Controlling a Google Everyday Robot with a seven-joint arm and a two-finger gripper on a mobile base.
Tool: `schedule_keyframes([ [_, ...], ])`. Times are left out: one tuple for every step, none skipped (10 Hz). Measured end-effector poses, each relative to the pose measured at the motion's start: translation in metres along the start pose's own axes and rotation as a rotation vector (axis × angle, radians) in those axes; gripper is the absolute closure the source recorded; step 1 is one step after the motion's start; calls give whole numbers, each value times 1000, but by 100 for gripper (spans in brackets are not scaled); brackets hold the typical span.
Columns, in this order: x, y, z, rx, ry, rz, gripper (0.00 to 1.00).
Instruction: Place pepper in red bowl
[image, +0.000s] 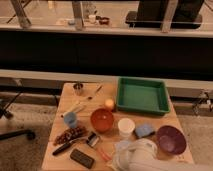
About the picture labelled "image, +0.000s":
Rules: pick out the wooden spoon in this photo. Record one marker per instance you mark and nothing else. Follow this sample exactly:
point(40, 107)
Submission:
point(76, 107)

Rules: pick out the small silver black box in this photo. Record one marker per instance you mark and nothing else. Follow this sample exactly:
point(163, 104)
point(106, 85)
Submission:
point(92, 140)

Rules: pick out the white paper cup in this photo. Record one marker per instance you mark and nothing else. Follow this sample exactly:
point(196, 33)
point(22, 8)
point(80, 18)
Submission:
point(126, 127)

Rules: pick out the blue sponge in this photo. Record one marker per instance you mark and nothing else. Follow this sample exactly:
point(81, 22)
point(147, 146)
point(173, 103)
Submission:
point(144, 130)

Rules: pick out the light blue cloth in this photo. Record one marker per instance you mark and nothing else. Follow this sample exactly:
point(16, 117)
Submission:
point(122, 145)

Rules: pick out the bunch of brown grapes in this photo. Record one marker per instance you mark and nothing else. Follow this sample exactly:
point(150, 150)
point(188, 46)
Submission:
point(70, 134)

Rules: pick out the red bowl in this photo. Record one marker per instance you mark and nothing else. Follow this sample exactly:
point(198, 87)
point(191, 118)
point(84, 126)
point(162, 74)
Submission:
point(102, 120)

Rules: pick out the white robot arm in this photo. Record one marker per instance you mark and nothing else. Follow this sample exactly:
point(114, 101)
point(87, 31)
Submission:
point(141, 155)

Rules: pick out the green plastic tray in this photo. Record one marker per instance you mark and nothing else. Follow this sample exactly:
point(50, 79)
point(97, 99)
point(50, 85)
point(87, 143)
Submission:
point(142, 96)

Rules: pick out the yellow orange fruit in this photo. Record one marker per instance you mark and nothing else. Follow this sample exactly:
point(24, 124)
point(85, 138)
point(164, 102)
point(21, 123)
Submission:
point(109, 104)

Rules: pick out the orange pepper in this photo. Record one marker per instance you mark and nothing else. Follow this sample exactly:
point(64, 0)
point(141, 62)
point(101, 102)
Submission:
point(104, 155)

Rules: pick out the black rectangular block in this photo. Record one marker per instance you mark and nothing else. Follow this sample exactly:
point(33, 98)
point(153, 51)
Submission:
point(82, 158)

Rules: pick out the small blue cup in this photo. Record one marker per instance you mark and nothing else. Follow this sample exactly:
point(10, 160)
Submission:
point(71, 119)

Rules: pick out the small metal cup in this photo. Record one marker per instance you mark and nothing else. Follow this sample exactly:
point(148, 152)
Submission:
point(78, 88)

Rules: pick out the purple bowl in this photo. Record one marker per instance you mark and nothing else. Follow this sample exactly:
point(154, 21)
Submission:
point(171, 140)

